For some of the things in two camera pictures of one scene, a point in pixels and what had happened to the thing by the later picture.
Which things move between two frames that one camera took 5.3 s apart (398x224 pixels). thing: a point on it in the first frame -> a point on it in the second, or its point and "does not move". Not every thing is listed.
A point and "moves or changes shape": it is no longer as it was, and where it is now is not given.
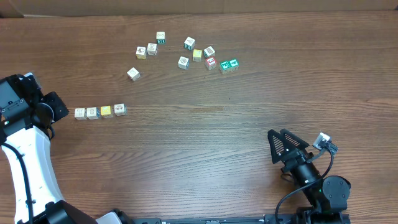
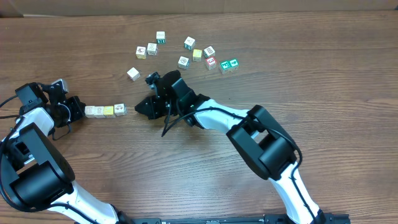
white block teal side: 189,43 does not move
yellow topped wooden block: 105,111 moves or changes shape
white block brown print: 152,48 does not move
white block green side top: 160,37 does not move
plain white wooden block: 133,74 does not move
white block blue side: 183,63 does not move
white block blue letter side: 92,113 moves or changes shape
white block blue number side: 120,109 does not move
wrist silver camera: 30,76 -> 65,85
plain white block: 79,114 moves or changes shape
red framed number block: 211,63 does not move
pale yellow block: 197,54 does not move
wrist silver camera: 323,141 -> 152,79
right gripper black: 293,160 -> 154,112
